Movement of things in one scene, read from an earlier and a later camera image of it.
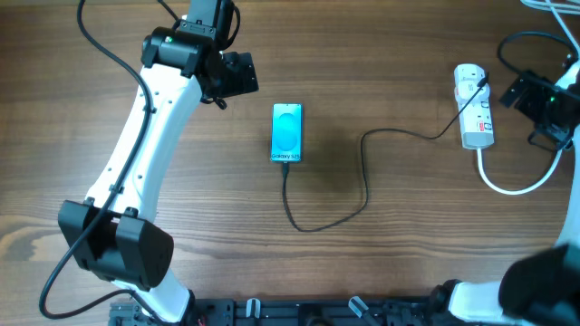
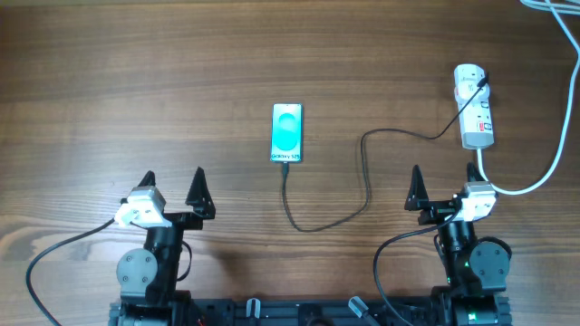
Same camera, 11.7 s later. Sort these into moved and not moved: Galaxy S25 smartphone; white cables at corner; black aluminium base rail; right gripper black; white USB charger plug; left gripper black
Moved: left gripper black; right gripper black
Not moved: white USB charger plug; white cables at corner; Galaxy S25 smartphone; black aluminium base rail
